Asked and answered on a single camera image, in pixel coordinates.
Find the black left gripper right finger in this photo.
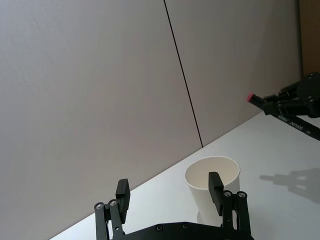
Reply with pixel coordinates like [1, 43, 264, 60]
[208, 171, 252, 237]

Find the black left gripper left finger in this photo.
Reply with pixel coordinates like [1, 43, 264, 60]
[94, 178, 131, 240]

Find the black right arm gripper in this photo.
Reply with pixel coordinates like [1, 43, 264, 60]
[262, 72, 320, 119]

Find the black marker with red end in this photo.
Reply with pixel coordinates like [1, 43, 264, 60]
[245, 91, 320, 141]

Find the white paper cup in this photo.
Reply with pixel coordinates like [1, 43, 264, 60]
[184, 155, 242, 226]

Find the brown board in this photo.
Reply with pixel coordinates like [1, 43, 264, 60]
[299, 0, 320, 76]

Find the pale wall panel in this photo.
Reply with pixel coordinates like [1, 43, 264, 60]
[0, 0, 304, 240]

